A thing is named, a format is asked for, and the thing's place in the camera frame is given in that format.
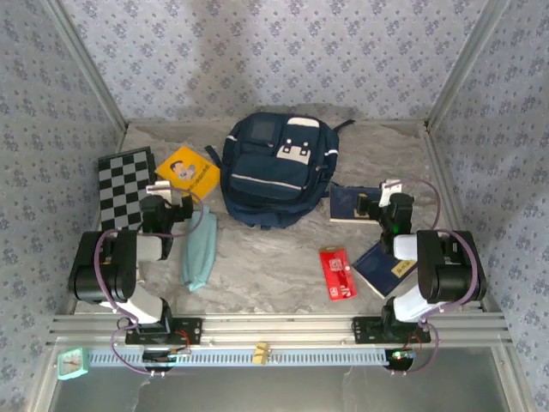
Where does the yellow cartoon book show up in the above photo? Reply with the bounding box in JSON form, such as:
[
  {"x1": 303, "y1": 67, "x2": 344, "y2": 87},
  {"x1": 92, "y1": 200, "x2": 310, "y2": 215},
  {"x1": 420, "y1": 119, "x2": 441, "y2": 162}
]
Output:
[{"x1": 154, "y1": 145, "x2": 222, "y2": 202}]

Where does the plain navy book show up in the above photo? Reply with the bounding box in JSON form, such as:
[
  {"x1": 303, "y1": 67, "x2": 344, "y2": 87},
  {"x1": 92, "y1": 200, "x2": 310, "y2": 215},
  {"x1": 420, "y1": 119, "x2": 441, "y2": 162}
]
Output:
[{"x1": 329, "y1": 183, "x2": 387, "y2": 224}]

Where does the teal pencil case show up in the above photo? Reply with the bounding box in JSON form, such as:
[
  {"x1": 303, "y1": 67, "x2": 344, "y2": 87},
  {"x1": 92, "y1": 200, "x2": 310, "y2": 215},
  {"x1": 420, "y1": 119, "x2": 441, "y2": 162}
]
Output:
[{"x1": 179, "y1": 204, "x2": 219, "y2": 293}]

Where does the navy book with yellow label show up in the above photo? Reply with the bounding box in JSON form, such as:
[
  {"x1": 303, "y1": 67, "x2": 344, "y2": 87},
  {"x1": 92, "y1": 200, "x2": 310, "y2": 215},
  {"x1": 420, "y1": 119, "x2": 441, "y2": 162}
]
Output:
[{"x1": 351, "y1": 239, "x2": 419, "y2": 300}]

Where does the red packet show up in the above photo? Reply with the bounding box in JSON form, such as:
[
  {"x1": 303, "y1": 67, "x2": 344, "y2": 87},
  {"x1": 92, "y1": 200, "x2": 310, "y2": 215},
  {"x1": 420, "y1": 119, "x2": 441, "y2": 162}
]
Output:
[{"x1": 318, "y1": 245, "x2": 359, "y2": 302}]

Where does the navy blue backpack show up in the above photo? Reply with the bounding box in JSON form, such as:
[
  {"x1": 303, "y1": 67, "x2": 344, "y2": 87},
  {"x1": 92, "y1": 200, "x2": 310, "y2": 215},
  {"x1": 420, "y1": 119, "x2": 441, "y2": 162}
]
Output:
[{"x1": 204, "y1": 112, "x2": 356, "y2": 231}]

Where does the black grey chessboard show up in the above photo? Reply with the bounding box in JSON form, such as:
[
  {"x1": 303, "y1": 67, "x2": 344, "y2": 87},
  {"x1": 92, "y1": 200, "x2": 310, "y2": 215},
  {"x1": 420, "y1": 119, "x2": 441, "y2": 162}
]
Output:
[{"x1": 97, "y1": 147, "x2": 158, "y2": 235}]

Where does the black round controller board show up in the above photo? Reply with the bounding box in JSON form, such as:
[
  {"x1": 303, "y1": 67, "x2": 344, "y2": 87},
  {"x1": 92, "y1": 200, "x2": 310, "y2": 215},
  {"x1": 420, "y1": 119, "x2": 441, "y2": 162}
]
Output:
[
  {"x1": 383, "y1": 347, "x2": 418, "y2": 373},
  {"x1": 142, "y1": 348, "x2": 178, "y2": 373}
]

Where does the mint green alarm clock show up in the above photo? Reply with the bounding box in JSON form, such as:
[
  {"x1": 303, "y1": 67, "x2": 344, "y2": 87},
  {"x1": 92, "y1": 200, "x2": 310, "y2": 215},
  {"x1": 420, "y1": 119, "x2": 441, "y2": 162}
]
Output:
[{"x1": 57, "y1": 347, "x2": 90, "y2": 382}]

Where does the small yellow connector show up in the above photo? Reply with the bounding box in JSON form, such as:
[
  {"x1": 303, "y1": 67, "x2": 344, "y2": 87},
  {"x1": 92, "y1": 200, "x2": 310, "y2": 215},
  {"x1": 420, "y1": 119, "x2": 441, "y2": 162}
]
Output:
[{"x1": 252, "y1": 342, "x2": 272, "y2": 366}]

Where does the grey metal panel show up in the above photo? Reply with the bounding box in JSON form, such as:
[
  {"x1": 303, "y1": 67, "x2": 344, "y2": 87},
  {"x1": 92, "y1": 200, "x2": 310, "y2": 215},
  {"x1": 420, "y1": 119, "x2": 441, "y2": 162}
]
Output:
[{"x1": 36, "y1": 346, "x2": 531, "y2": 412}]

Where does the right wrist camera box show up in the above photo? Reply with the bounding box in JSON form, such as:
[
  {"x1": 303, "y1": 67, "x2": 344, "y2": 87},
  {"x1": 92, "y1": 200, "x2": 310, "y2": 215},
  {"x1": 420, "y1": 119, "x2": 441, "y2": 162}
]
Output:
[{"x1": 379, "y1": 179, "x2": 404, "y2": 205}]

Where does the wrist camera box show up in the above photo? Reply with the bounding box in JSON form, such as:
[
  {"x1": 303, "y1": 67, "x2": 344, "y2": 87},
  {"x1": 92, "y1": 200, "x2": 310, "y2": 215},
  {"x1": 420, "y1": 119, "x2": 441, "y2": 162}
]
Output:
[
  {"x1": 379, "y1": 179, "x2": 404, "y2": 205},
  {"x1": 145, "y1": 179, "x2": 172, "y2": 203}
]

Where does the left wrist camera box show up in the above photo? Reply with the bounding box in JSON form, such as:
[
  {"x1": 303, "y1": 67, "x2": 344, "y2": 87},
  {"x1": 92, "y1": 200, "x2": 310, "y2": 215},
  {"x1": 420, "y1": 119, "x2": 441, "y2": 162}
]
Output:
[{"x1": 145, "y1": 179, "x2": 172, "y2": 203}]

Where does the aluminium side frame rail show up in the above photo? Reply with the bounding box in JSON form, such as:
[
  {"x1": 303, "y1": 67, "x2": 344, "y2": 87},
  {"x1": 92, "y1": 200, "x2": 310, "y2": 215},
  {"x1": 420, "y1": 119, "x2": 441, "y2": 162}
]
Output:
[{"x1": 422, "y1": 123, "x2": 491, "y2": 313}]

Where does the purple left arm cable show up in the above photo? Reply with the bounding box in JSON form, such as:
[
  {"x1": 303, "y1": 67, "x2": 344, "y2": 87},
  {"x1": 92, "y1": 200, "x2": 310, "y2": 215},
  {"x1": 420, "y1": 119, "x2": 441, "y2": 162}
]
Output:
[{"x1": 94, "y1": 185, "x2": 206, "y2": 378}]

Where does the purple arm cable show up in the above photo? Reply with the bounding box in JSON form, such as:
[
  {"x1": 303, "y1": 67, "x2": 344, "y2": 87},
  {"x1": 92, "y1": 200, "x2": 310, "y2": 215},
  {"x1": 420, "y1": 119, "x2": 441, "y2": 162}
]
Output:
[
  {"x1": 401, "y1": 178, "x2": 480, "y2": 378},
  {"x1": 94, "y1": 185, "x2": 206, "y2": 378}
]

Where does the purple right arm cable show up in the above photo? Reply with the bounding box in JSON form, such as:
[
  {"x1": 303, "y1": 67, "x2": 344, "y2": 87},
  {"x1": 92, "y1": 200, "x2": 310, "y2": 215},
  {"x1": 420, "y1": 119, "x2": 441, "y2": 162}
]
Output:
[{"x1": 401, "y1": 178, "x2": 480, "y2": 378}]

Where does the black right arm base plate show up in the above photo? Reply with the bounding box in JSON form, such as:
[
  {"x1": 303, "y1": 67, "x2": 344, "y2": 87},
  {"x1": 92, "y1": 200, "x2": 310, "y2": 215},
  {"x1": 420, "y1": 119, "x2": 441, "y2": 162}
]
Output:
[{"x1": 352, "y1": 315, "x2": 431, "y2": 345}]

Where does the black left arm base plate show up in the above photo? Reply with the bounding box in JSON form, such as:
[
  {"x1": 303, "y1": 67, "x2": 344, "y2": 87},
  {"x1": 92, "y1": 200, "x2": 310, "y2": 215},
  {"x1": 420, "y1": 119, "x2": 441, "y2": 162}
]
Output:
[{"x1": 124, "y1": 316, "x2": 203, "y2": 346}]

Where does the aluminium front frame rail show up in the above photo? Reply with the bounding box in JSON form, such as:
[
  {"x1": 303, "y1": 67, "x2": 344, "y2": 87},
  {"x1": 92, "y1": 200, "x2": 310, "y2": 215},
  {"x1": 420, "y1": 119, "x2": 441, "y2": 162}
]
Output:
[{"x1": 45, "y1": 312, "x2": 515, "y2": 349}]

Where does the aluminium frame post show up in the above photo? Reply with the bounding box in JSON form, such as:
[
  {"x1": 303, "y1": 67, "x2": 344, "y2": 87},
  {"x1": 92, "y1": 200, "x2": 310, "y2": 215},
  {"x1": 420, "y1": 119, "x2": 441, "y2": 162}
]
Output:
[{"x1": 424, "y1": 0, "x2": 512, "y2": 130}]

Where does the grey slotted cable duct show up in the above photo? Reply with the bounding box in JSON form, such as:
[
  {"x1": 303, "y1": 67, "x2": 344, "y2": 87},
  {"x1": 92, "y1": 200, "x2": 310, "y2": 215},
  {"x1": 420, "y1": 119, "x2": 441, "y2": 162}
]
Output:
[{"x1": 87, "y1": 348, "x2": 391, "y2": 368}]

